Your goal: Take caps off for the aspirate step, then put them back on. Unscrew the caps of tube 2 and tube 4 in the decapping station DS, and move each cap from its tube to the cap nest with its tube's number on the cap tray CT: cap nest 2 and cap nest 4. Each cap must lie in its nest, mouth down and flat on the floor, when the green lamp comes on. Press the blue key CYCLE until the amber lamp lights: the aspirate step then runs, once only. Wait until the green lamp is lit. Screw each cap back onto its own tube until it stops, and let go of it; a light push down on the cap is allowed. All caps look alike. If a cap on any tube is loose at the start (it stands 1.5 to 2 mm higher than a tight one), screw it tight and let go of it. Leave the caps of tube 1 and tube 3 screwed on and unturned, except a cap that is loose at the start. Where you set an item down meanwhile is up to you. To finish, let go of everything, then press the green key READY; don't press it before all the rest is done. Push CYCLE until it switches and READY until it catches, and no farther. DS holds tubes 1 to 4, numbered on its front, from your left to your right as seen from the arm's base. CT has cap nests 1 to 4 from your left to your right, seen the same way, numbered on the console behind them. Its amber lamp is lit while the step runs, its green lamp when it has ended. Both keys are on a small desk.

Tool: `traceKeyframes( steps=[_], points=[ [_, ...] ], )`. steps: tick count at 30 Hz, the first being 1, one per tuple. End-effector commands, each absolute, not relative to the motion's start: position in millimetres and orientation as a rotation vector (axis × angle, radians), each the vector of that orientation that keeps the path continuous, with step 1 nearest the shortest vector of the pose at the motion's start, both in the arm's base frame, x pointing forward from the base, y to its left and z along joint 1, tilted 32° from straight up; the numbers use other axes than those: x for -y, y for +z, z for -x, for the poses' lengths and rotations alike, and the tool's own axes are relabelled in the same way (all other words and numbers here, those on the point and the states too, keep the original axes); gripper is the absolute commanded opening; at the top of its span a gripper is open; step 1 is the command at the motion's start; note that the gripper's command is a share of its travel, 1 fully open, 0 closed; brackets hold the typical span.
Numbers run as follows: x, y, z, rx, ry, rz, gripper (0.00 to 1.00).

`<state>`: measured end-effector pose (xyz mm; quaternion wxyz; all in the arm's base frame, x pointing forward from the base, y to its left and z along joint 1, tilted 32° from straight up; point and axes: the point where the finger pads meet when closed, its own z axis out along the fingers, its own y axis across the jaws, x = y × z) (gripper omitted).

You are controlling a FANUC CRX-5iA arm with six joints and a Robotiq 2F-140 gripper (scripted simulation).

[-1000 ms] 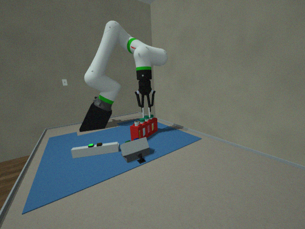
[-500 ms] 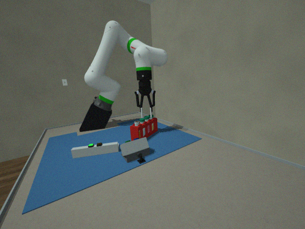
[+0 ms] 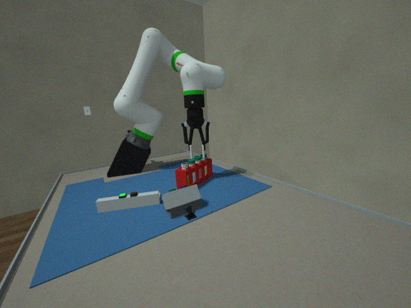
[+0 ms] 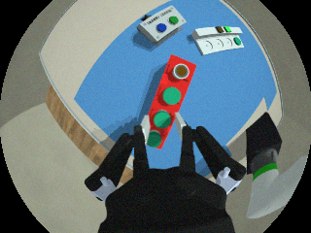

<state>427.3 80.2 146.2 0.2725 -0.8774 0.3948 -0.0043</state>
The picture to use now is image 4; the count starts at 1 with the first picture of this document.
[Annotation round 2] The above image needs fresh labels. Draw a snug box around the green round cap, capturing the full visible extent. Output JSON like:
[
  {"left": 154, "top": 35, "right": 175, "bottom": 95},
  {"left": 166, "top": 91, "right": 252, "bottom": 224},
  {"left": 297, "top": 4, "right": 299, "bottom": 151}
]
[
  {"left": 154, "top": 111, "right": 171, "bottom": 128},
  {"left": 163, "top": 86, "right": 181, "bottom": 105},
  {"left": 147, "top": 131, "right": 161, "bottom": 148},
  {"left": 233, "top": 37, "right": 241, "bottom": 46}
]

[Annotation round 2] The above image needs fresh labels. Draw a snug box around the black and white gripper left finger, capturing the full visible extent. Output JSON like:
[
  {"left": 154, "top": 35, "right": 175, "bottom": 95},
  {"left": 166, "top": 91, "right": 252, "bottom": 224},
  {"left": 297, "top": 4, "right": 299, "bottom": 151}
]
[{"left": 85, "top": 115, "right": 155, "bottom": 202}]

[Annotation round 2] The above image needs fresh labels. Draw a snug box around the red tube rack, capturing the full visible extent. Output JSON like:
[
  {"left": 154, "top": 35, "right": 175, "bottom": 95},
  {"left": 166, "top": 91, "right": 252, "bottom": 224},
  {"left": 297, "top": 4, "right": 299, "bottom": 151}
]
[{"left": 149, "top": 54, "right": 196, "bottom": 150}]

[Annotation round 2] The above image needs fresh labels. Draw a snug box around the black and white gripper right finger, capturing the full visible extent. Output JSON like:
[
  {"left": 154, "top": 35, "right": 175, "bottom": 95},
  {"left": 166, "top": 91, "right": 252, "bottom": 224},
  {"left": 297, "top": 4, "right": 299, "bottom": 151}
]
[{"left": 175, "top": 112, "right": 247, "bottom": 200}]

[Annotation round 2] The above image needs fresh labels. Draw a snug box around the blue flat mat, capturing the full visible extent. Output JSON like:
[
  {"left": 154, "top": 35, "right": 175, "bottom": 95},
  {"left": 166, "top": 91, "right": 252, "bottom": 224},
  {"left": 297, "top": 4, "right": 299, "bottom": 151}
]
[{"left": 74, "top": 0, "right": 277, "bottom": 169}]

